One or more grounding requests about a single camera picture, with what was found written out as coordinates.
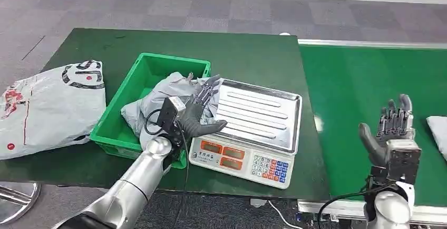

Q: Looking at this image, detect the white printed parcel bag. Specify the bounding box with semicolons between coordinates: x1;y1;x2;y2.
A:
0;59;107;161

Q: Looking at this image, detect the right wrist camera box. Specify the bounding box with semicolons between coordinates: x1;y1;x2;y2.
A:
385;139;422;185

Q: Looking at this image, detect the white electronic scale body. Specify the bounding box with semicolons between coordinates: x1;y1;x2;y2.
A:
188;133;297;190

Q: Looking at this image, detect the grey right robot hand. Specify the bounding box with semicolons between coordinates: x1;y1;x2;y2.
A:
358;93;416;167

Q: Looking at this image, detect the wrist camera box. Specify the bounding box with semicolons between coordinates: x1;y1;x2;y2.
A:
385;139;422;185
156;96;187;133

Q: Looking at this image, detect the green plastic crate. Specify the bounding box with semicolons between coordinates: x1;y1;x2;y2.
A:
90;52;212;170

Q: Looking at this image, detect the round metal chair base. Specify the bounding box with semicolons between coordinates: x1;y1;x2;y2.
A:
0;182;42;225

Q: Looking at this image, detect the grey plastic parcel bag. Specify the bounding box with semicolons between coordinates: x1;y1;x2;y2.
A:
120;72;224;149
426;115;447;161

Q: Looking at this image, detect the steel scale weighing tray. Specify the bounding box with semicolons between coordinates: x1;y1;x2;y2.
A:
209;79;303;156

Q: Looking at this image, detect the green conveyor belt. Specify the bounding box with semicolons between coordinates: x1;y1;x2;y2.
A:
299;44;447;207

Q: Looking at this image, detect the white power cable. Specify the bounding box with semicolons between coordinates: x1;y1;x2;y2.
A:
267;200;303;229

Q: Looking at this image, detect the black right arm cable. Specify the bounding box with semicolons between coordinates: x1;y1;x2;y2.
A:
317;183;396;229

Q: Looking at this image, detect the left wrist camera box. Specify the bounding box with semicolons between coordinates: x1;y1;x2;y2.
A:
156;96;187;133

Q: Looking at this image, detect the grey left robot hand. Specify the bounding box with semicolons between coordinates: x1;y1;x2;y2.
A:
179;74;228;139

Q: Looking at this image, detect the silver conveyor frame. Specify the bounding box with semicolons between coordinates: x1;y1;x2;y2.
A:
297;39;447;229

